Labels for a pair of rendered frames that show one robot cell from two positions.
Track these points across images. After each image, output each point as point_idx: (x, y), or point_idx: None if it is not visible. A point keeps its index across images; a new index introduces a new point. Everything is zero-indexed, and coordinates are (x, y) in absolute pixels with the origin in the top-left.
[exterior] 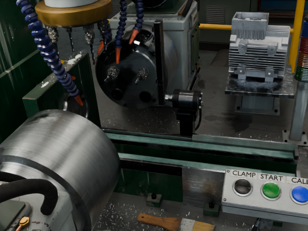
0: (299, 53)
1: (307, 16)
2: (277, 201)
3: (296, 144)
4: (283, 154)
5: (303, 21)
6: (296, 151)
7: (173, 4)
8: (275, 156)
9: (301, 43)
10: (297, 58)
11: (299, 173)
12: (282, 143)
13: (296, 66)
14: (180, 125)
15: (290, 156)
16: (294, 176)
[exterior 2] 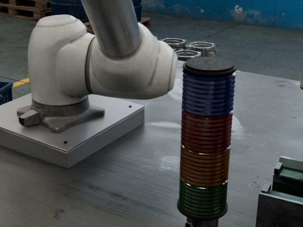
0: (229, 152)
1: (223, 66)
2: None
3: (261, 192)
4: (283, 197)
5: (233, 77)
6: (266, 187)
7: None
8: (296, 196)
9: (231, 124)
10: (228, 166)
11: (276, 165)
12: (282, 197)
13: (225, 189)
14: None
15: (274, 193)
16: (281, 172)
